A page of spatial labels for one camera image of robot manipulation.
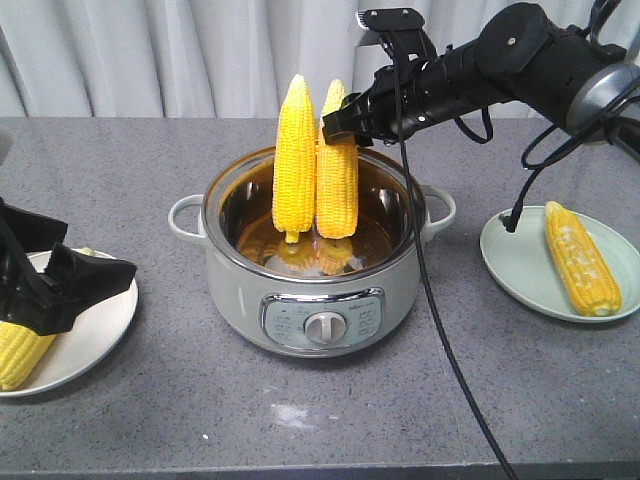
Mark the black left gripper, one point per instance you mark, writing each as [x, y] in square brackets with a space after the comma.
[73, 281]

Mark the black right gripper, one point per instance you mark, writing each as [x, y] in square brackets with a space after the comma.
[376, 114]

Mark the yellow corn cob white patches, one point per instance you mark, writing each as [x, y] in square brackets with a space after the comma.
[591, 287]

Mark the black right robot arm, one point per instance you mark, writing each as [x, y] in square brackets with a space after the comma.
[584, 88]

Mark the beige round plate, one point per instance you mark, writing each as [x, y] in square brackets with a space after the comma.
[96, 332]

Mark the pale green electric pot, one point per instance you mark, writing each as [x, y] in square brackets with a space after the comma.
[315, 298]

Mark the white pleated curtain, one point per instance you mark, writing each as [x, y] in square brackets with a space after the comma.
[225, 59]

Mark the pale green round plate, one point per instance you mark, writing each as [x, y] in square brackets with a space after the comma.
[521, 263]

